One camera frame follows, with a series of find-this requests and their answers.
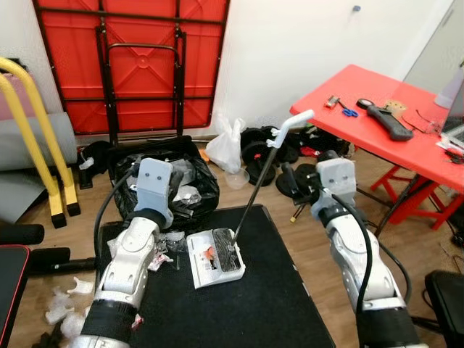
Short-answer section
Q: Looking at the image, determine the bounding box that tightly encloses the crumpled clear plastic wrap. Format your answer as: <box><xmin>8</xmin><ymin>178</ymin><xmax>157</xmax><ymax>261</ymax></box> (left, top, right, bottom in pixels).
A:
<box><xmin>43</xmin><ymin>290</ymin><xmax>73</xmax><ymax>327</ymax></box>

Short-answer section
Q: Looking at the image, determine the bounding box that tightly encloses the clear plastic bag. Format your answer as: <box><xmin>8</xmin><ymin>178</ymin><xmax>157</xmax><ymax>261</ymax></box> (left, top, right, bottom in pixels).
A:
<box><xmin>206</xmin><ymin>112</ymin><xmax>247</xmax><ymax>175</ymax></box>

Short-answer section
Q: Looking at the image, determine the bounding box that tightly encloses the yellow steel dip frame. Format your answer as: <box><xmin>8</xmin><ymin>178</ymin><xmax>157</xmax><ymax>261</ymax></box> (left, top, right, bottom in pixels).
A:
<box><xmin>0</xmin><ymin>57</ymin><xmax>82</xmax><ymax>229</ymax></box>

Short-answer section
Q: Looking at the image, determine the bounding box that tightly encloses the white carpet sweeper chrome pole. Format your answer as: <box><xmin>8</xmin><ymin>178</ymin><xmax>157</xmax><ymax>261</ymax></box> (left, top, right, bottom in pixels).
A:
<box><xmin>186</xmin><ymin>109</ymin><xmax>317</xmax><ymax>291</ymax></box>

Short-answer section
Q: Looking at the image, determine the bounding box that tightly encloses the black plastic trash bag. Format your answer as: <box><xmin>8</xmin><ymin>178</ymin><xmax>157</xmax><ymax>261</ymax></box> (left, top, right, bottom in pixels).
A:
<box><xmin>109</xmin><ymin>149</ymin><xmax>220</xmax><ymax>234</ymax></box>

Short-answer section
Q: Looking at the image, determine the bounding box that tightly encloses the black bench pad red trim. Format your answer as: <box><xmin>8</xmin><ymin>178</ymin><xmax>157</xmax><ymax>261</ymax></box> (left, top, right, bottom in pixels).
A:
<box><xmin>0</xmin><ymin>244</ymin><xmax>31</xmax><ymax>348</ymax></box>

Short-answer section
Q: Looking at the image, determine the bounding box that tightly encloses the light grey left wrist camera mount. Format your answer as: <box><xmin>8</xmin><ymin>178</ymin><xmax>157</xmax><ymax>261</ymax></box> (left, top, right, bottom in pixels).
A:
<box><xmin>136</xmin><ymin>157</ymin><xmax>175</xmax><ymax>213</ymax></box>

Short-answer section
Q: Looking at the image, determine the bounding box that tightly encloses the red table with dark legs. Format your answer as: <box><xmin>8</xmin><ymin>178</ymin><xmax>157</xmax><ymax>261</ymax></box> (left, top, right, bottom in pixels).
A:
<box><xmin>290</xmin><ymin>64</ymin><xmax>464</xmax><ymax>236</ymax></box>

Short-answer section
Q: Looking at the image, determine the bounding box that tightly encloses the grey rolled mat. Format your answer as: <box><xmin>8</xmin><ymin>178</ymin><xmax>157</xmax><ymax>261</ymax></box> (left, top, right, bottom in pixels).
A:
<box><xmin>0</xmin><ymin>112</ymin><xmax>77</xmax><ymax>225</ymax></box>

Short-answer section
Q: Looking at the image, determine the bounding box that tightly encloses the black handheld device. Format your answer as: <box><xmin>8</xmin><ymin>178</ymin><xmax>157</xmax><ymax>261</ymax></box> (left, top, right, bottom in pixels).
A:
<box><xmin>357</xmin><ymin>98</ymin><xmax>414</xmax><ymax>142</ymax></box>

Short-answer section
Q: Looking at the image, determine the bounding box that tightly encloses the clear plastic container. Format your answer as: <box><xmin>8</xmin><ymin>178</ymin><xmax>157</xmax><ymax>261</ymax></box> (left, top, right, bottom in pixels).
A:
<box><xmin>223</xmin><ymin>168</ymin><xmax>252</xmax><ymax>191</ymax></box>

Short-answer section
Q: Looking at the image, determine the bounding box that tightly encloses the white plastic hook piece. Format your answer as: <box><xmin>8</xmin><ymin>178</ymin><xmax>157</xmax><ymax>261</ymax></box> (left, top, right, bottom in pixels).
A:
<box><xmin>69</xmin><ymin>277</ymin><xmax>95</xmax><ymax>297</ymax></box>

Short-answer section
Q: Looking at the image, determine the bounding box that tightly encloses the black foam bench roller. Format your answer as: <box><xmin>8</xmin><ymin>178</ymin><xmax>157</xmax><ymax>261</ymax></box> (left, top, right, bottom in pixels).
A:
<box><xmin>0</xmin><ymin>223</ymin><xmax>46</xmax><ymax>246</ymax></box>
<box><xmin>29</xmin><ymin>248</ymin><xmax>73</xmax><ymax>273</ymax></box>

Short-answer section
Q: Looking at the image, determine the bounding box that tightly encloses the light grey right wrist camera mount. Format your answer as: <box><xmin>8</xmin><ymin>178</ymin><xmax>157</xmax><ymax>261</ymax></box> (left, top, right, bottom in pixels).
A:
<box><xmin>316</xmin><ymin>157</ymin><xmax>358</xmax><ymax>210</ymax></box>

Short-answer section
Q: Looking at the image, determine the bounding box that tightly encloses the black cloth bundle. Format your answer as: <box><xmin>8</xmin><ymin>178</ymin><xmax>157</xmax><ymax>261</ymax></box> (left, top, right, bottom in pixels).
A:
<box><xmin>76</xmin><ymin>140</ymin><xmax>113</xmax><ymax>191</ymax></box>

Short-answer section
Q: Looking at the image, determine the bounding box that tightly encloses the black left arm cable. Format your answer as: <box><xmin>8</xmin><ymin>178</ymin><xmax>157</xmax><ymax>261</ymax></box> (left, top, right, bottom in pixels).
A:
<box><xmin>93</xmin><ymin>167</ymin><xmax>142</xmax><ymax>291</ymax></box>

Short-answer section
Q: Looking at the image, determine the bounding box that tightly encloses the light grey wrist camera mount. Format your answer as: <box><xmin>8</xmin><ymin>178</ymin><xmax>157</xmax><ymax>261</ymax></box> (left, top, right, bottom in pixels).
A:
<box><xmin>136</xmin><ymin>157</ymin><xmax>175</xmax><ymax>213</ymax></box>
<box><xmin>316</xmin><ymin>157</ymin><xmax>358</xmax><ymax>210</ymax></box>

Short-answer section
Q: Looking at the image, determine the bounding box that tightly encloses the black padded seat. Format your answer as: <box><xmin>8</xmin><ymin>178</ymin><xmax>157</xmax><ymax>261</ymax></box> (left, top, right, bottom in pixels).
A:
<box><xmin>424</xmin><ymin>270</ymin><xmax>464</xmax><ymax>338</ymax></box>

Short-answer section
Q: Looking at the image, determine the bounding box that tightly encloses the red metal trestle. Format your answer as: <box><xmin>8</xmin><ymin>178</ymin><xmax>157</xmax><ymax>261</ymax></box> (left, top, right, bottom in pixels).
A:
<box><xmin>377</xmin><ymin>163</ymin><xmax>464</xmax><ymax>233</ymax></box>

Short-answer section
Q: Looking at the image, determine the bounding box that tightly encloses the red folded table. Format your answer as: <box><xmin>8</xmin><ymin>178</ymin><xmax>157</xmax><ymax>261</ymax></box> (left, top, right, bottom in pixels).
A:
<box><xmin>33</xmin><ymin>0</ymin><xmax>231</xmax><ymax>138</ymax></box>

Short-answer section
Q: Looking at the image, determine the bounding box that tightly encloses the pink foam mat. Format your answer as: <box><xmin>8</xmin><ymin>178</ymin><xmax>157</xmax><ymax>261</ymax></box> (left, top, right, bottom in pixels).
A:
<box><xmin>0</xmin><ymin>72</ymin><xmax>17</xmax><ymax>120</ymax></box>

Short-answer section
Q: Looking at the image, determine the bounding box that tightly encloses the brown cork piece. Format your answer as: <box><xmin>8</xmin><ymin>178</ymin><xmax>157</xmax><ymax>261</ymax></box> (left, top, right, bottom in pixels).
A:
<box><xmin>388</xmin><ymin>100</ymin><xmax>408</xmax><ymax>117</ymax></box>

